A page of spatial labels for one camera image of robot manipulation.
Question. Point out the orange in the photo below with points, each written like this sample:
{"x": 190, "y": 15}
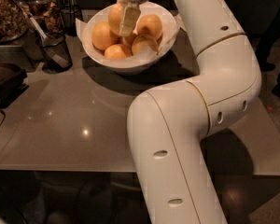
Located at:
{"x": 144, "y": 40}
{"x": 114, "y": 17}
{"x": 150, "y": 24}
{"x": 102, "y": 36}
{"x": 118, "y": 51}

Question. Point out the small black mesh cup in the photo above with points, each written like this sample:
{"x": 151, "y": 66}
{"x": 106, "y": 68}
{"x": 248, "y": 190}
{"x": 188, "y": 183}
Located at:
{"x": 69, "y": 16}

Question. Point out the white ceramic bowl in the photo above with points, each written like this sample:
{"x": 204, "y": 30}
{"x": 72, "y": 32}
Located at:
{"x": 139, "y": 62}

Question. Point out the black mesh cup with utensils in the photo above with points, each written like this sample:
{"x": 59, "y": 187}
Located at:
{"x": 55, "y": 53}

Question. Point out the dark brown box device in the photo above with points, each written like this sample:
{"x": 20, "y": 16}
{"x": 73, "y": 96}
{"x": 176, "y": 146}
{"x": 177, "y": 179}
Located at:
{"x": 11, "y": 83}

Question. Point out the large glass jar of snacks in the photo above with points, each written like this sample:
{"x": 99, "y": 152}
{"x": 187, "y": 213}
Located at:
{"x": 12, "y": 22}

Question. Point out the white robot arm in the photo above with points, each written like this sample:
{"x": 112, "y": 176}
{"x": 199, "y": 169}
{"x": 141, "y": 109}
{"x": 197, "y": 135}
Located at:
{"x": 166, "y": 124}

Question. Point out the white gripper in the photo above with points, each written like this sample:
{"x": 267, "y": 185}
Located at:
{"x": 130, "y": 17}

